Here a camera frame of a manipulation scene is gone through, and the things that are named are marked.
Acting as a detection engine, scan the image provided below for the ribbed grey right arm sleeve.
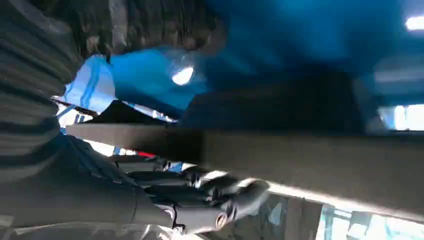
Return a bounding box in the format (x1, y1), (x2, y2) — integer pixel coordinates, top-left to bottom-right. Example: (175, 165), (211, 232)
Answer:
(0, 0), (84, 185)

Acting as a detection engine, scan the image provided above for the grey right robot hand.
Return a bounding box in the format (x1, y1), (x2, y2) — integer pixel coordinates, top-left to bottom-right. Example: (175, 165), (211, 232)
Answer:
(0, 133), (271, 235)

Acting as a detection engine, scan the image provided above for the blue plastic bin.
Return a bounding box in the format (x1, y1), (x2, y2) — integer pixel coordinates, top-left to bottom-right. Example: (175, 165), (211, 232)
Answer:
(110, 0), (424, 133)

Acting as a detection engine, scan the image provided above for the pale blue striped sheet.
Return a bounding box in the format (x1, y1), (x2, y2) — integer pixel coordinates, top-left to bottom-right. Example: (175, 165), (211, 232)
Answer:
(62, 54), (117, 114)

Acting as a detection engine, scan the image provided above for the crinkled silver foil cover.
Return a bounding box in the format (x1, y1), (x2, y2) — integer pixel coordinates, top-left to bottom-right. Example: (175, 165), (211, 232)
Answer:
(31, 0), (228, 62)

